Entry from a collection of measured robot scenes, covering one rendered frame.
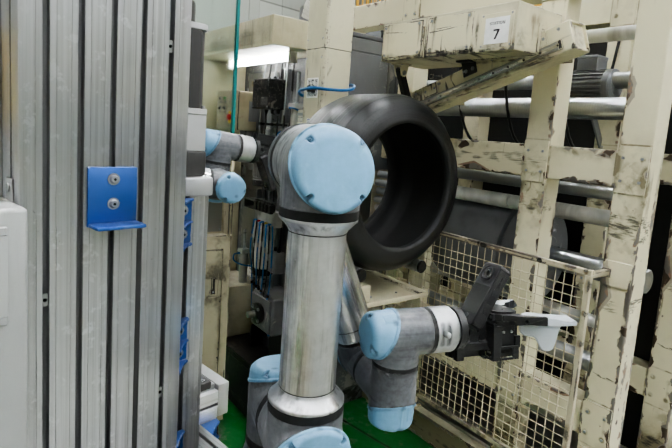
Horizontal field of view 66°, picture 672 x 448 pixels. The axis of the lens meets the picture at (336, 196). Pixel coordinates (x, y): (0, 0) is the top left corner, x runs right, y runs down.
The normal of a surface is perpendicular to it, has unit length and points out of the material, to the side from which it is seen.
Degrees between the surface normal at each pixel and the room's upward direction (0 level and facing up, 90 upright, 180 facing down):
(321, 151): 82
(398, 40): 90
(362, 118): 57
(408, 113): 79
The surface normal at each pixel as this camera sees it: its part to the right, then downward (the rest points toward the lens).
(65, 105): 0.72, 0.14
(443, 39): -0.80, 0.02
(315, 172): 0.35, 0.01
